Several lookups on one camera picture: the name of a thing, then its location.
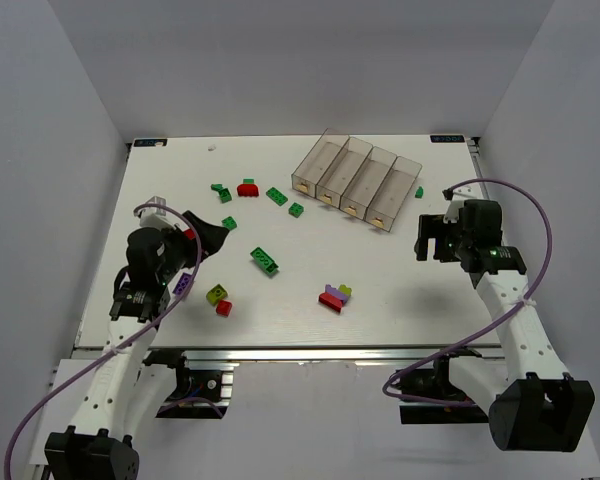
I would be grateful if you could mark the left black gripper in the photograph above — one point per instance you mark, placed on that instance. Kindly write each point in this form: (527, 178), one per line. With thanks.
(191, 240)

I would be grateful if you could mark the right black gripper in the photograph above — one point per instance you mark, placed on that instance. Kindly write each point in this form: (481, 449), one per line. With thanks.
(434, 232)

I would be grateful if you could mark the green 2x2 brick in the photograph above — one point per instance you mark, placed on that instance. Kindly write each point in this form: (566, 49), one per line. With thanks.
(229, 223)
(296, 210)

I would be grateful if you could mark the green long brick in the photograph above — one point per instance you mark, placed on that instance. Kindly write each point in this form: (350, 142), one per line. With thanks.
(266, 263)

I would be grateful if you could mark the red brick with green top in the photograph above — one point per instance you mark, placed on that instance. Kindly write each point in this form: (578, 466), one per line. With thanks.
(247, 188)

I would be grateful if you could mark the green 2x3 brick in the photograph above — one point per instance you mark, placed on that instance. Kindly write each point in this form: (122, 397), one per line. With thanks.
(276, 196)

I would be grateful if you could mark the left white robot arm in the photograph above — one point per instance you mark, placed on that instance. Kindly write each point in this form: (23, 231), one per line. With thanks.
(130, 382)

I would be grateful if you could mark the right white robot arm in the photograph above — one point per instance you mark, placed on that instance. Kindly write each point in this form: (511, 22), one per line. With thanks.
(537, 405)

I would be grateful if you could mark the purple flat brick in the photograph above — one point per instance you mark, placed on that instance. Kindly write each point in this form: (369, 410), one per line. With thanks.
(182, 284)

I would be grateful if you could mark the lime yellow brick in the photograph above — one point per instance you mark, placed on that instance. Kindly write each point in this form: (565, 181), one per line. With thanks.
(216, 294)

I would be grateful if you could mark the red small brick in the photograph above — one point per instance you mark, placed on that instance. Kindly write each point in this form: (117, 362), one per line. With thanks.
(224, 308)

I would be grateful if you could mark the clear four-bin organizer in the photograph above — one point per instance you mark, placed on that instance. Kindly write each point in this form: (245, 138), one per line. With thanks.
(362, 180)

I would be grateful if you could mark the lime small brick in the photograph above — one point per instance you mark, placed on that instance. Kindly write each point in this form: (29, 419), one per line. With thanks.
(344, 289)

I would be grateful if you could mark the right corner logo sticker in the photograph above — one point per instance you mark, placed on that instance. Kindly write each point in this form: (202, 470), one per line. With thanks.
(447, 138)

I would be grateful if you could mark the corner logo sticker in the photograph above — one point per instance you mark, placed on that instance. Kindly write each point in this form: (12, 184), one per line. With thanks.
(150, 142)
(447, 138)

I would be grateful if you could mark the lilac purple brick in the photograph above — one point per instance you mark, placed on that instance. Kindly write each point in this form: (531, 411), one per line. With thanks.
(335, 293)

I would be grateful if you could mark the left corner logo sticker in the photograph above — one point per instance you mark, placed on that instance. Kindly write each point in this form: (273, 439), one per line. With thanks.
(150, 142)

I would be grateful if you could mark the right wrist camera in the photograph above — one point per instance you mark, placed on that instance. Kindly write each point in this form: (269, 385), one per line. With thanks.
(456, 199)

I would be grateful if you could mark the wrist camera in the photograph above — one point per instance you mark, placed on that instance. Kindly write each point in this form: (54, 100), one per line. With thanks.
(155, 216)
(456, 199)

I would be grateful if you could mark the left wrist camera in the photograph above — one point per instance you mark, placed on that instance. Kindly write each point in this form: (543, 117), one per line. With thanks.
(155, 216)

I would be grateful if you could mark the aluminium front rail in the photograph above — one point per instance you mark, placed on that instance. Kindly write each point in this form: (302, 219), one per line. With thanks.
(300, 354)

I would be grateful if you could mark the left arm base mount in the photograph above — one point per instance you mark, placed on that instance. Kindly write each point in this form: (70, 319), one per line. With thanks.
(198, 390)

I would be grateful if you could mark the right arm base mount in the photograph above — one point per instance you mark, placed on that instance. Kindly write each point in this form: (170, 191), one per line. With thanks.
(462, 384)

